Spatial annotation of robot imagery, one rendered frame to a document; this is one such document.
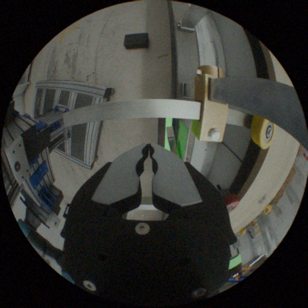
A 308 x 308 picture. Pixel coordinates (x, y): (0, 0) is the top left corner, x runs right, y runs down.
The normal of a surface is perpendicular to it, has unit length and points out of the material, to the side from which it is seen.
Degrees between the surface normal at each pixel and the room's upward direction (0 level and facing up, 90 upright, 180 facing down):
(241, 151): 90
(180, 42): 0
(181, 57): 0
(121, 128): 0
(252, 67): 90
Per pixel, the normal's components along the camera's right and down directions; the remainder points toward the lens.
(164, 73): 0.02, 0.51
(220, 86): -1.00, 0.00
